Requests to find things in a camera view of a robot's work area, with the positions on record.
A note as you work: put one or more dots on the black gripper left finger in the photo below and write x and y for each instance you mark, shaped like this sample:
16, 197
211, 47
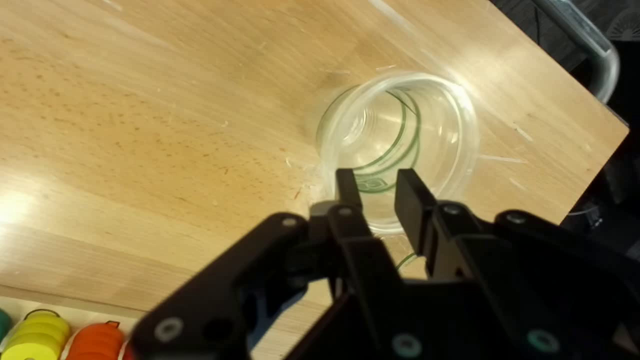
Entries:
360, 266

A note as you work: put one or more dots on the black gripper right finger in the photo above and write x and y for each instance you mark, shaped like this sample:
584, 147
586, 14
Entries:
480, 266

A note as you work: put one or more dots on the orange toy peg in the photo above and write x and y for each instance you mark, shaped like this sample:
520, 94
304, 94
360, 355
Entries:
97, 343

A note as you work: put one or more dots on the yellow toy peg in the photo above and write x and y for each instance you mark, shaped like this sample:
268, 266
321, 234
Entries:
37, 333

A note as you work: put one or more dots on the green toy peg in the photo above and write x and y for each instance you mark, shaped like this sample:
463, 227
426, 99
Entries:
3, 324

